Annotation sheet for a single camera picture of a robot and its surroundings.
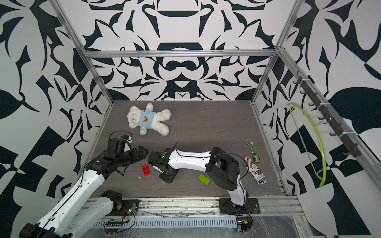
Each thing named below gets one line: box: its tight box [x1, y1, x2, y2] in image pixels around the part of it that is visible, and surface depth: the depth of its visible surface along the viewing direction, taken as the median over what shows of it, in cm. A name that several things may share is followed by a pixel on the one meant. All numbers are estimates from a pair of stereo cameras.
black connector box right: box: [237, 220, 253, 234], surface depth 73 cm
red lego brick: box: [141, 162, 151, 177], surface depth 86 cm
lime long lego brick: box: [197, 173, 211, 186], surface depth 85 cm
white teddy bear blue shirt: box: [127, 102, 172, 137], surface depth 101 cm
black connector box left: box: [105, 222, 124, 227], surface depth 74 cm
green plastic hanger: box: [286, 102, 327, 188], surface depth 62 cm
